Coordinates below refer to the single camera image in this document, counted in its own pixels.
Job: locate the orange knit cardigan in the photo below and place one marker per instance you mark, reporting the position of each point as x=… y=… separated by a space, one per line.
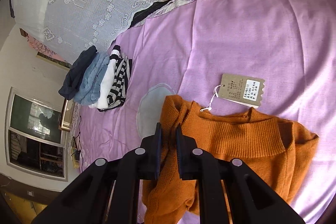
x=280 y=151

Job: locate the gold picture frame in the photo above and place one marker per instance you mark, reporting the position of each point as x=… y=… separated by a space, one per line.
x=65 y=121

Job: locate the folded navy garment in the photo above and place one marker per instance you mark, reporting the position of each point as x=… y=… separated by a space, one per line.
x=75 y=75

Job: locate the folded black white striped garment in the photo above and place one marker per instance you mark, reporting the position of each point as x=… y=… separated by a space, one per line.
x=117 y=95

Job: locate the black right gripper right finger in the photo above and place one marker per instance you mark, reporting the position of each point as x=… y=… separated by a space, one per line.
x=197 y=164

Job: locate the brown paper clothing tag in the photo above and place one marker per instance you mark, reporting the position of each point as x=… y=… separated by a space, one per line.
x=243 y=90

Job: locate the framed window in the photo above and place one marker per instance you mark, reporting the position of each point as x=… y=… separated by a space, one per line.
x=34 y=142

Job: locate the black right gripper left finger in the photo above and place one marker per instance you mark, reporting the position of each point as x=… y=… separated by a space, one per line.
x=142 y=163

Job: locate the folded light blue fleece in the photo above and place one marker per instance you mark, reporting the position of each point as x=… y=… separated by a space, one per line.
x=89 y=91

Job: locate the purple bed sheet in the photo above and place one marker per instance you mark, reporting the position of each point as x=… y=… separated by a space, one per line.
x=186 y=47

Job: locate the pink floral pillow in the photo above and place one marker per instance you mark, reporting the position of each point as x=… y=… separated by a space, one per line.
x=41 y=48

